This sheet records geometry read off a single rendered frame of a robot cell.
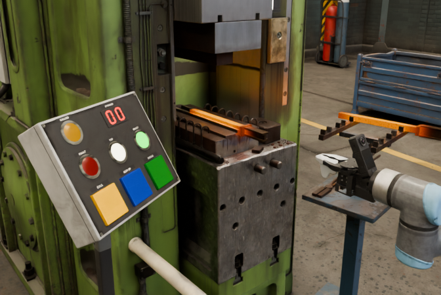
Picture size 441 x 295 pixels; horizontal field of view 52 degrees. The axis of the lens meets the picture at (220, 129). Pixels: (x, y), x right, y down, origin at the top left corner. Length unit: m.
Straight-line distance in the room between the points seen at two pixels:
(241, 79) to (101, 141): 0.92
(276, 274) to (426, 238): 0.83
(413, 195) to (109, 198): 0.71
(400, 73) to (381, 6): 5.58
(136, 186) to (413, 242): 0.68
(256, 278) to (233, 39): 0.90
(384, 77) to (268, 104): 3.65
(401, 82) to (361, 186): 4.06
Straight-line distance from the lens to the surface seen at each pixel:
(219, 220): 1.55
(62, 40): 1.74
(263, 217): 1.70
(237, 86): 1.91
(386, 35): 10.67
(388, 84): 5.37
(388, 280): 2.65
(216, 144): 1.51
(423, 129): 1.91
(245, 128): 1.54
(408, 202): 1.18
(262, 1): 1.55
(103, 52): 1.39
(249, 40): 1.52
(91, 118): 1.11
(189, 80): 1.98
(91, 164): 1.05
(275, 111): 1.88
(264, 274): 1.85
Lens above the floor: 1.47
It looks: 18 degrees down
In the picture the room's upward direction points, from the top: straight up
